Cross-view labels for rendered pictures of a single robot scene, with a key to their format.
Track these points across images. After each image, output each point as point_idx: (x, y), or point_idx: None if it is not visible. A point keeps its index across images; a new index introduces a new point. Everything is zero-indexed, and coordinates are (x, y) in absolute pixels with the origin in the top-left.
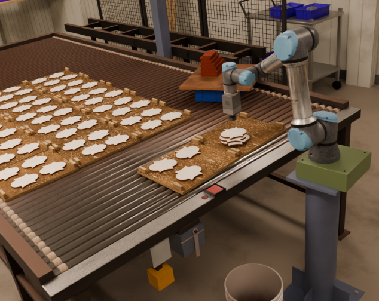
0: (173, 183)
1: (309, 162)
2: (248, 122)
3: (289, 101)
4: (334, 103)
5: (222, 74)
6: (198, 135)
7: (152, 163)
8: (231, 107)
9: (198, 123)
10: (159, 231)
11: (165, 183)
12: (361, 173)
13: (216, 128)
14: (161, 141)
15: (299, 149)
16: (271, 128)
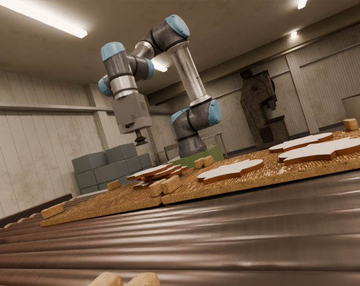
0: (354, 118)
1: (208, 149)
2: (84, 204)
3: (15, 224)
4: (61, 199)
5: (120, 57)
6: (154, 183)
7: (336, 159)
8: (147, 112)
9: (28, 253)
10: None
11: None
12: None
13: (98, 209)
14: (160, 244)
15: (220, 119)
16: (116, 189)
